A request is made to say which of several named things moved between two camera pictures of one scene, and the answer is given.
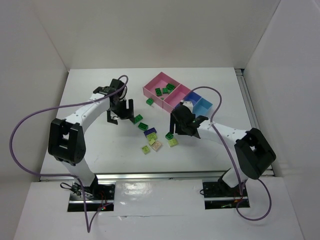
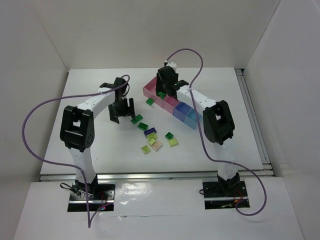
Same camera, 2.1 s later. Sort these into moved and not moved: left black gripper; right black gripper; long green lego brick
Moved: right black gripper
Not moved: long green lego brick; left black gripper
